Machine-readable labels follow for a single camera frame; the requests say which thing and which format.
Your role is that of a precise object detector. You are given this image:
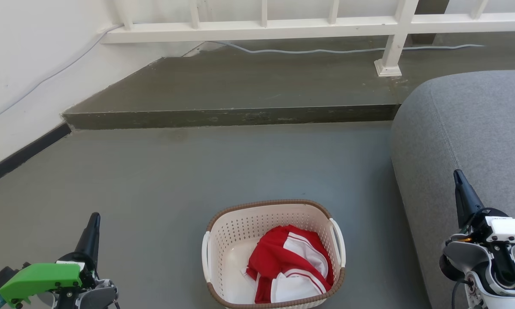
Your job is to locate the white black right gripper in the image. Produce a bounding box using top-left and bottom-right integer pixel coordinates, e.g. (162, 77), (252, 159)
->
(453, 170), (515, 252)

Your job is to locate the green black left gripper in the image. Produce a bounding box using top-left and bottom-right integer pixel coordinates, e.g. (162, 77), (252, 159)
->
(0, 212), (101, 309)

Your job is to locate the cream perforated laundry basket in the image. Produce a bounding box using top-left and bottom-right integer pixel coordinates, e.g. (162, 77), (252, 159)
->
(201, 199), (347, 309)

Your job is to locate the grey fabric sofa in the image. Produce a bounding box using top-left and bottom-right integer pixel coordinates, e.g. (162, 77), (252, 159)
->
(390, 70), (515, 309)

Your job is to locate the black baseboard strip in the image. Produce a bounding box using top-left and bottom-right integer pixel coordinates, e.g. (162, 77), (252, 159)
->
(0, 122), (73, 190)

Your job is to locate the red and white garment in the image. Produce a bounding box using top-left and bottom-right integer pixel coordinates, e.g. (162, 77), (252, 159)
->
(246, 225), (335, 304)

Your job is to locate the raised concrete step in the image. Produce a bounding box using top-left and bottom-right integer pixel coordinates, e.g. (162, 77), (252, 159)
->
(61, 33), (515, 131)

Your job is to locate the white railing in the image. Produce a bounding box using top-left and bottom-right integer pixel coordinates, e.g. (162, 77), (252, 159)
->
(101, 0), (515, 78)

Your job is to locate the pale cable along wall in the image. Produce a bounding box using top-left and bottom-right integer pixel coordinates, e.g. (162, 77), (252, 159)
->
(0, 24), (125, 126)

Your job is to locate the grey cable on floor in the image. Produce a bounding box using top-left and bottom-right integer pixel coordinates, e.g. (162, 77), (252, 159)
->
(210, 41), (485, 55)

